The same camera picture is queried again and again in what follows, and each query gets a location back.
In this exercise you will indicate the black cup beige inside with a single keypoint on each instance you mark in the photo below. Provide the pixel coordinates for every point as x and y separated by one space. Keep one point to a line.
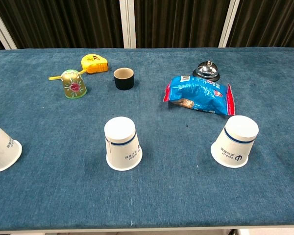
124 82

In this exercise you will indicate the white frame post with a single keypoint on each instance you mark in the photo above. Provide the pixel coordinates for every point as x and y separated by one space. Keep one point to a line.
228 23
128 23
2 29

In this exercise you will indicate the dark pleated curtain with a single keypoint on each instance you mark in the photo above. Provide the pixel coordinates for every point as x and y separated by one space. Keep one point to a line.
63 22

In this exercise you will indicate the yellow tape measure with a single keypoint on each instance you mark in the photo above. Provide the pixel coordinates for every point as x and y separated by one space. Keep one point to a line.
94 64

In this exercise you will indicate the blue snack bag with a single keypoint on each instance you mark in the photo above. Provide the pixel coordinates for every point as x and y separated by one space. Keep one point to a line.
201 94

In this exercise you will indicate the thin yellow strip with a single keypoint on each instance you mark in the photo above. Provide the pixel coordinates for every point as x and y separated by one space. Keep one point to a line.
54 77

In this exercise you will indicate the blue tablecloth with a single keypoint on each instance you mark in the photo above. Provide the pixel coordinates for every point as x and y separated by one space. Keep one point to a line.
161 191

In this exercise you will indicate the green gold foil bell ornament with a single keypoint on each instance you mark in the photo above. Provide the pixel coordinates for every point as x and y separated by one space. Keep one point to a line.
73 85

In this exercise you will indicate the silver call bell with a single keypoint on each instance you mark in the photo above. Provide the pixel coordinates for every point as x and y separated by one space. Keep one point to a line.
206 71

